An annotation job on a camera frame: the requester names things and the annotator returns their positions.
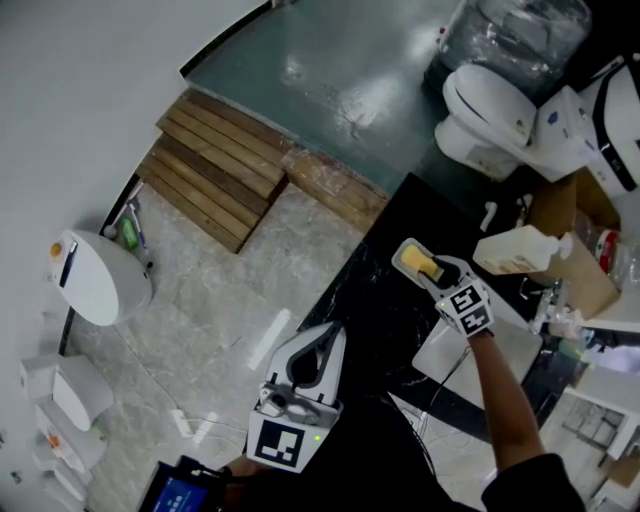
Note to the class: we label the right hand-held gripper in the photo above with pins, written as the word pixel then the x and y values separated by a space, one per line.
pixel 467 307

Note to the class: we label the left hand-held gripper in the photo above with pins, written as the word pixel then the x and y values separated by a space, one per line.
pixel 295 430

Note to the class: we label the yellow soap bar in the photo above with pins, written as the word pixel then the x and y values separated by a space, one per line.
pixel 414 257

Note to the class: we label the clear plastic soap dish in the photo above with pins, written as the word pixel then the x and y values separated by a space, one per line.
pixel 398 260

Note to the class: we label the person's right forearm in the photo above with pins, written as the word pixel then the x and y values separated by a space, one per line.
pixel 505 400

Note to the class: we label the person's left forearm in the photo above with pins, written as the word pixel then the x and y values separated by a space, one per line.
pixel 240 470

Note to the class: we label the large white orange-label bottle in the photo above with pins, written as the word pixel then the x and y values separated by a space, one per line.
pixel 515 252

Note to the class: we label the black marble washstand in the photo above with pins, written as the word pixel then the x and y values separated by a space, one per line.
pixel 375 300

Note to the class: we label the white pipe fitting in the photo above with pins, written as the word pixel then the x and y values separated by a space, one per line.
pixel 488 215

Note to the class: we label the white rectangular sink basin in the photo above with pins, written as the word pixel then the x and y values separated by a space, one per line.
pixel 505 350

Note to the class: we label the chrome faucet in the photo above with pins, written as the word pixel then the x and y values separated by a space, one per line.
pixel 555 310

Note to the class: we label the person's black clothing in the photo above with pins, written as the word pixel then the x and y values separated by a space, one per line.
pixel 390 465

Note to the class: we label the white power strip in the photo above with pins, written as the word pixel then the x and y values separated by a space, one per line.
pixel 181 422

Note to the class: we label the brown cardboard box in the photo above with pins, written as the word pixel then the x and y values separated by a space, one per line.
pixel 585 270

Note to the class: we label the worn wooden threshold board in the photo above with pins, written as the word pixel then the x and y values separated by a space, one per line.
pixel 335 185

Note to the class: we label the clear plastic bottle red cap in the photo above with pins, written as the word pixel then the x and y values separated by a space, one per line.
pixel 615 250

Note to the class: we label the black device with blue screen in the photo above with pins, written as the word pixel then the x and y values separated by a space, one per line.
pixel 180 492

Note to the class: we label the white toilet with tank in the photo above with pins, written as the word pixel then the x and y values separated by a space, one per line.
pixel 485 105

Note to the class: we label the wooden slatted step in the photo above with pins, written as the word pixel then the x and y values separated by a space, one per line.
pixel 215 170

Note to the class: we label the white and black appliance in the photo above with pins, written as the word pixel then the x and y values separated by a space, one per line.
pixel 615 135

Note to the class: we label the green brush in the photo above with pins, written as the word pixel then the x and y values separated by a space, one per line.
pixel 130 232

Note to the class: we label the white round lidded bin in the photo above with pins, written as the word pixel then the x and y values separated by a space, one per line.
pixel 100 280

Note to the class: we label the plastic-wrapped barrel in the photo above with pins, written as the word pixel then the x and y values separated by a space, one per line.
pixel 515 35

